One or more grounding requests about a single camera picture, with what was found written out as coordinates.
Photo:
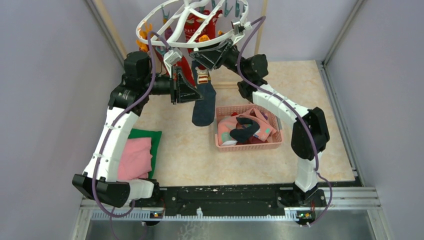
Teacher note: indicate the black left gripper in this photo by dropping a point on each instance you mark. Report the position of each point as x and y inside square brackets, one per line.
[181, 89]

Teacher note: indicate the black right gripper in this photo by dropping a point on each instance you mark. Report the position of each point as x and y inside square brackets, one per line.
[214, 57]

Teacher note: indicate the dark navy sock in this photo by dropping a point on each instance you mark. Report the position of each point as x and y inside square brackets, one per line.
[248, 128]
[203, 113]

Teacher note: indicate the red santa sock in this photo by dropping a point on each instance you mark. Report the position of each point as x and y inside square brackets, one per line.
[183, 63]

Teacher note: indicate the pink plastic basket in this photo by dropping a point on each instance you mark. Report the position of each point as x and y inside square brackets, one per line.
[253, 143]

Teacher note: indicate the white plastic clip hanger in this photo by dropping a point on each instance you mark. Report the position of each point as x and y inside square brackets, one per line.
[191, 24]

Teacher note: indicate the orange clothespin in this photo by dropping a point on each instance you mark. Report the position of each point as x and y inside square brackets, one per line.
[143, 32]

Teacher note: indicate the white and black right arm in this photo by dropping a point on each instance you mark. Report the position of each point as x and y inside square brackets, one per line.
[310, 133]

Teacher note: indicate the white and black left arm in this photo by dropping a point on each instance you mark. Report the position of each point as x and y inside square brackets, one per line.
[99, 180]

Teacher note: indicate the green cloth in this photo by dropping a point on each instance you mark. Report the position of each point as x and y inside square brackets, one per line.
[155, 142]

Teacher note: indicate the pink cloth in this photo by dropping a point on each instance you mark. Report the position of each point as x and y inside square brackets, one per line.
[135, 162]

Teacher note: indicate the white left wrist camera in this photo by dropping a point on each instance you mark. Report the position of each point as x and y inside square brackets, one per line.
[170, 58]

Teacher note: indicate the wooden drying rack frame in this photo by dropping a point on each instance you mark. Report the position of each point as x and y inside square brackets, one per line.
[111, 33]

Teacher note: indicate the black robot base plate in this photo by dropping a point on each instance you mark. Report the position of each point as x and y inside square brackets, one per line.
[286, 194]

